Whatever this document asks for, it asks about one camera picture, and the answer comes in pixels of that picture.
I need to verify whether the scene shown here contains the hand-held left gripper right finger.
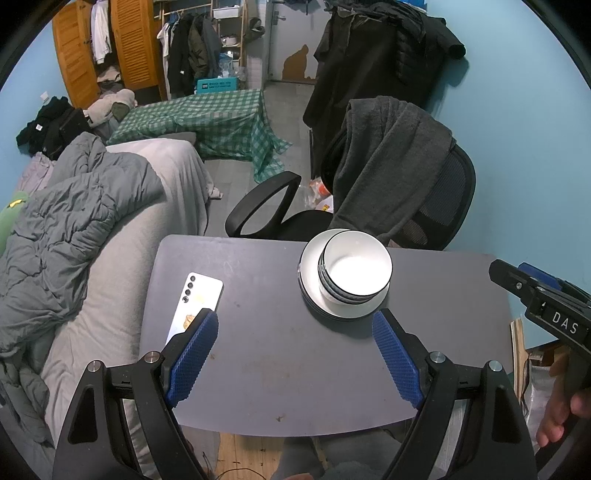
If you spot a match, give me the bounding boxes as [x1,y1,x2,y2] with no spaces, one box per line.
[372,308,539,480]

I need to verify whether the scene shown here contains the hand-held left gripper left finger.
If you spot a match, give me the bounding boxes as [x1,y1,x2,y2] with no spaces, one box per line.
[52,308,220,480]

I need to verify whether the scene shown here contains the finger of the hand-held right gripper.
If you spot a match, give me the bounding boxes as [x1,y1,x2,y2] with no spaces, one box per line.
[489,259,537,315]
[518,262,570,292]

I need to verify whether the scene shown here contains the white plate with dark rim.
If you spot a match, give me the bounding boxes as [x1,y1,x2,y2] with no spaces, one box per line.
[302,286,389,323]
[298,228,393,319]
[299,277,391,321]

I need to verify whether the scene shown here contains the white bowl with dark rim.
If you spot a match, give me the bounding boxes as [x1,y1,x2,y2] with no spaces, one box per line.
[318,230,393,301]
[318,258,391,304]
[318,272,389,306]

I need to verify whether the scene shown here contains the person's right hand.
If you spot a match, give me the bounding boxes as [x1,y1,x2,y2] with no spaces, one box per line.
[536,353,590,448]

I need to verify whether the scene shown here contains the wooden board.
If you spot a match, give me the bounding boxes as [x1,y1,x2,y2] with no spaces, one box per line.
[510,318,555,398]

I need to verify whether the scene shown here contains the white smartphone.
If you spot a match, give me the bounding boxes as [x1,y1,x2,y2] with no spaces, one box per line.
[167,272,225,344]

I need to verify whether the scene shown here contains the white plastic bag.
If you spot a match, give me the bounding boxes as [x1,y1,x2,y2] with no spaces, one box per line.
[526,364,556,445]

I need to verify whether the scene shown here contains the light grey bed sheet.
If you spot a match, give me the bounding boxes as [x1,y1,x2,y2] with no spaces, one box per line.
[41,138,222,480]

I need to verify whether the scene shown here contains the black office chair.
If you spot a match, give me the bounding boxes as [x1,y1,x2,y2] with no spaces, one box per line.
[225,95,476,252]

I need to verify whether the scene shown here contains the dark grey fleece garment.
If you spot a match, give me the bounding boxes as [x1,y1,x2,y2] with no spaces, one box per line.
[330,95,457,243]

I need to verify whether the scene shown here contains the grey duvet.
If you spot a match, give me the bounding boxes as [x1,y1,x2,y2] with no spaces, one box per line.
[0,131,164,358]

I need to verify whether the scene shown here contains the green pillow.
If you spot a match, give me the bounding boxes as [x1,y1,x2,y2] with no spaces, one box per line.
[0,191,31,250]

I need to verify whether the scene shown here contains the green checkered cloth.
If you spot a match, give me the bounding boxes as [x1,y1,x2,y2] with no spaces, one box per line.
[107,89,293,183]

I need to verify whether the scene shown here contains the pale pink cloth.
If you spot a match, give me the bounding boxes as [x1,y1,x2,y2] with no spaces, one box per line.
[16,152,52,195]

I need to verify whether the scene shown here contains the black hanging jackets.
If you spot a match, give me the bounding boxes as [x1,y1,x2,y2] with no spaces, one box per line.
[302,0,467,139]

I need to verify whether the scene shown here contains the pile of beige clothes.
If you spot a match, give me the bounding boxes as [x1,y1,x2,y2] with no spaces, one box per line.
[85,89,137,129]

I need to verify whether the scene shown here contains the pile of black clothes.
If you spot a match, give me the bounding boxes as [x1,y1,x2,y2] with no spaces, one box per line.
[16,96,90,160]

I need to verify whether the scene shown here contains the teal storage box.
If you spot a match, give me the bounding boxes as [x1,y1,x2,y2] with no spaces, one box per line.
[196,78,239,94]

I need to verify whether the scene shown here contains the dark coats on rack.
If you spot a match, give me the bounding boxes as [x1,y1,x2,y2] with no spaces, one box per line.
[157,9,223,100]

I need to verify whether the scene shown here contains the wooden shelf rack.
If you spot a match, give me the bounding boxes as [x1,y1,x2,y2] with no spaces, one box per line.
[210,0,249,89]

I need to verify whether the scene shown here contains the orange wooden wardrobe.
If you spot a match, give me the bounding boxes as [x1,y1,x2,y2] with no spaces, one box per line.
[51,0,169,109]

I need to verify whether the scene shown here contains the grey door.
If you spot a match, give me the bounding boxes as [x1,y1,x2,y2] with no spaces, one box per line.
[265,0,334,85]

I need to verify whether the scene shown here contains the white hanging clothes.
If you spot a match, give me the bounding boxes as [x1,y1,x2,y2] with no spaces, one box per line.
[90,0,114,65]

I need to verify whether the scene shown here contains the thin black cable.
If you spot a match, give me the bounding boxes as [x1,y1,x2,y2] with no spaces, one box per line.
[203,452,274,480]

